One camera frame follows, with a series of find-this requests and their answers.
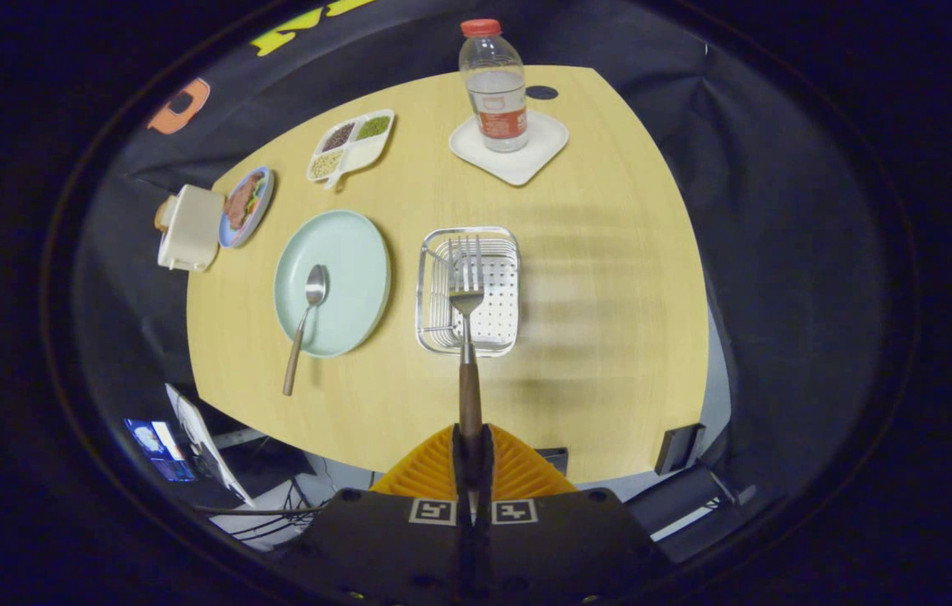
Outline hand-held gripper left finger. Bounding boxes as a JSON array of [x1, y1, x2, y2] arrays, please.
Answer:
[[295, 423, 470, 606]]

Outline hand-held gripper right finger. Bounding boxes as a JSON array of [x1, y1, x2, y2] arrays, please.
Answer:
[[476, 423, 670, 606]]

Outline wooden handled metal fork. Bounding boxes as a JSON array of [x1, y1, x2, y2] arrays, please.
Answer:
[[447, 236, 487, 506]]

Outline black box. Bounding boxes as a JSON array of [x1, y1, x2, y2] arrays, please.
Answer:
[[654, 423, 706, 476]]

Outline white board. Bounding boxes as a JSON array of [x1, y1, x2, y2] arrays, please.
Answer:
[[166, 384, 256, 508]]

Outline laptop screen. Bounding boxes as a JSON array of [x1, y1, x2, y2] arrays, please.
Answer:
[[123, 417, 199, 484]]

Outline pale green plate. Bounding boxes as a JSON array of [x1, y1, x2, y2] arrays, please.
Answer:
[[274, 209, 392, 359]]

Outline blue plate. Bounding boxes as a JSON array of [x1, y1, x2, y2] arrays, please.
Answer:
[[218, 165, 276, 249]]

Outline brown meat slices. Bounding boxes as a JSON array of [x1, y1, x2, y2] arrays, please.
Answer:
[[224, 173, 262, 230]]

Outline white toaster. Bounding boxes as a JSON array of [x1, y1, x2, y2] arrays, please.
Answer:
[[157, 184, 226, 273]]

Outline white square coaster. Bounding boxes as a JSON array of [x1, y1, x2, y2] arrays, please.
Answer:
[[449, 109, 570, 187]]

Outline white divided dish with beans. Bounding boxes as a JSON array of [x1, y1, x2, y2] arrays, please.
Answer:
[[306, 109, 396, 190]]

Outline clear bottle with red cap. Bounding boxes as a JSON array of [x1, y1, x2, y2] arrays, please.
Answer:
[[458, 19, 529, 153]]

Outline black cables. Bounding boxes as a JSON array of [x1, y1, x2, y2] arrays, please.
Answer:
[[189, 480, 333, 541]]

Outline metal wire basket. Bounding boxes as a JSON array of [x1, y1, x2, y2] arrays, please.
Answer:
[[415, 226, 522, 358]]

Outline wooden handled metal spoon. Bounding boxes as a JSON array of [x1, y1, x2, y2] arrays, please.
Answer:
[[282, 263, 330, 397]]

